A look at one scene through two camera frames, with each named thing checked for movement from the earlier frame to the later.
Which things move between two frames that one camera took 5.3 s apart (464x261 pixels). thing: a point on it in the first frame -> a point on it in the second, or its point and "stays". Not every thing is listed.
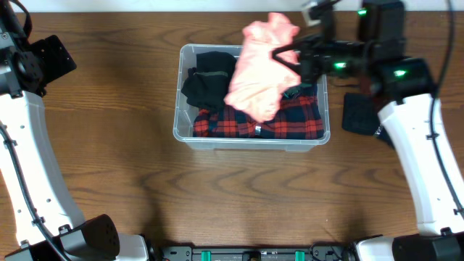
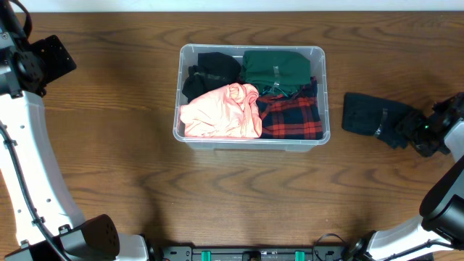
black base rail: [315, 253] stays
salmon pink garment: [258, 79] -> [230, 112]
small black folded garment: [359, 116] stays
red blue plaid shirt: [297, 118] stays
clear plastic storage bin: [183, 122] stays
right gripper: [312, 67] -> [407, 125]
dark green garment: [302, 90] -> [280, 70]
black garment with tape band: [206, 85] stays
